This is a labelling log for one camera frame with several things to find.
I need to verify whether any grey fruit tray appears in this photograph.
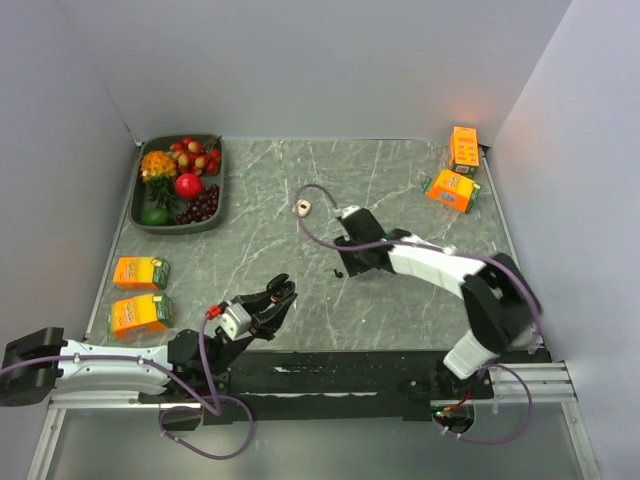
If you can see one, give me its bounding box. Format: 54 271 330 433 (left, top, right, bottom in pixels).
129 134 226 235

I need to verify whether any green avocado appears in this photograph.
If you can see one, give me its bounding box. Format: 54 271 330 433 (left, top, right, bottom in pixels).
139 208 174 226

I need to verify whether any orange juice box left upper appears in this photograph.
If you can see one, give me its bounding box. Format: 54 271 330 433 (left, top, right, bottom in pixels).
113 256 170 290

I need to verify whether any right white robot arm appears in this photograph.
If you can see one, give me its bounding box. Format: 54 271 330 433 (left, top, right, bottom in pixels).
334 206 541 399

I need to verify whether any orange juice box far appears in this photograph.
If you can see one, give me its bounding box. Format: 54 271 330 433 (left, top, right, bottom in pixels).
448 126 480 178

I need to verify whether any dark grape bunch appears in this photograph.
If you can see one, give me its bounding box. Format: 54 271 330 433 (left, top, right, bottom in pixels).
176 185 220 225

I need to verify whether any beige earbud charging case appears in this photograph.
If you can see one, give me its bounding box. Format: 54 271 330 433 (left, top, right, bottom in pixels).
292 199 312 218

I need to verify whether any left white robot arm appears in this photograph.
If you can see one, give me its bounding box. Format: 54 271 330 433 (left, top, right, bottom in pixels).
1 283 298 414

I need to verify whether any orange pineapple toy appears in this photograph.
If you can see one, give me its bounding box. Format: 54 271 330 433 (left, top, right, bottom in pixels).
139 151 177 210

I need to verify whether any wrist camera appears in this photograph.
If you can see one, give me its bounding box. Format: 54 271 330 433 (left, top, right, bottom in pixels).
334 205 361 219
206 303 251 340

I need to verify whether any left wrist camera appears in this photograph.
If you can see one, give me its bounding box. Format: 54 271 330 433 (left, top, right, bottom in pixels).
206 303 251 340

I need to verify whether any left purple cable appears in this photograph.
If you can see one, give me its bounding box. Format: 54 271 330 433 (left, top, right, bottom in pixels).
0 312 256 459

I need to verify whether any black earbud charging case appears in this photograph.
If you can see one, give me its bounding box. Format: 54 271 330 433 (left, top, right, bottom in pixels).
266 273 296 304

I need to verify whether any orange juice box tilted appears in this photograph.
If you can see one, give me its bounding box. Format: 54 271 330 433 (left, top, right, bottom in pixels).
423 169 482 213

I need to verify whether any orange juice box left lower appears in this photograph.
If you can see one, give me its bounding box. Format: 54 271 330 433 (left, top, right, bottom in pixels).
109 292 175 340

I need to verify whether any red apple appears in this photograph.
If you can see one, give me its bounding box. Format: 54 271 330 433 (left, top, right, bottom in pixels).
174 173 205 201

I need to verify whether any red lychee bunch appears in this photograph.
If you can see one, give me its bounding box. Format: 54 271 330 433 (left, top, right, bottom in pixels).
169 136 222 176

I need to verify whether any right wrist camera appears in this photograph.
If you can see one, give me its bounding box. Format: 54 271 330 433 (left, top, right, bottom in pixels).
334 205 361 219

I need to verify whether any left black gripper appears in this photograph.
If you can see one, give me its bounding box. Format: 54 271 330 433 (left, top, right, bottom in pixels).
205 284 297 376

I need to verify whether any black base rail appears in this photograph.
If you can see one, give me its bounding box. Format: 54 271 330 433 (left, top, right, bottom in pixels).
206 346 494 421

